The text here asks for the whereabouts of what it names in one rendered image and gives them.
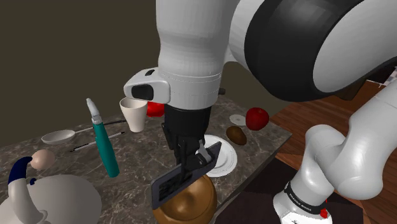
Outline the brown copper bowl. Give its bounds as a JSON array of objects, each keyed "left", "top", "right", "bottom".
[{"left": 152, "top": 174, "right": 218, "bottom": 224}]

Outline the red rounded object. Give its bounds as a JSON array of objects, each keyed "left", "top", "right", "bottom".
[{"left": 146, "top": 101, "right": 165, "bottom": 118}]

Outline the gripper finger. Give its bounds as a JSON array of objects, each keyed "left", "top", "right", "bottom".
[
  {"left": 173, "top": 136, "right": 200, "bottom": 175},
  {"left": 195, "top": 140, "right": 216, "bottom": 166}
]

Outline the white round plate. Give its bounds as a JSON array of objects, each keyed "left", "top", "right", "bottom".
[{"left": 203, "top": 134, "right": 239, "bottom": 178}]

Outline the pale pink egg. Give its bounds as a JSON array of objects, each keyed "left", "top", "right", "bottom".
[{"left": 30, "top": 149, "right": 56, "bottom": 171}]

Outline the white kettle with blue handle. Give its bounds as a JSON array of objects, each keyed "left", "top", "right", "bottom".
[{"left": 0, "top": 156, "right": 103, "bottom": 224}]

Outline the red apple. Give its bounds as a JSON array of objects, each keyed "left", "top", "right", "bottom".
[{"left": 245, "top": 107, "right": 270, "bottom": 131}]

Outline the small white disc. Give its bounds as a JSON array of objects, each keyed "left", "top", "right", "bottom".
[{"left": 229, "top": 114, "right": 247, "bottom": 127}]

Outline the white cup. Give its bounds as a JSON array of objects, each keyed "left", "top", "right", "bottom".
[{"left": 119, "top": 96, "right": 149, "bottom": 134}]

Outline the black and white pen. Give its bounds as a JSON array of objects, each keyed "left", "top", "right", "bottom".
[{"left": 69, "top": 131, "right": 126, "bottom": 153}]

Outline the white spoon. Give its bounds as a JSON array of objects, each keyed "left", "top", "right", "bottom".
[{"left": 41, "top": 119, "right": 127, "bottom": 146}]

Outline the brown kiwi fruit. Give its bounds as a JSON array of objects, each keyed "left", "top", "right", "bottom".
[{"left": 225, "top": 125, "right": 248, "bottom": 146}]

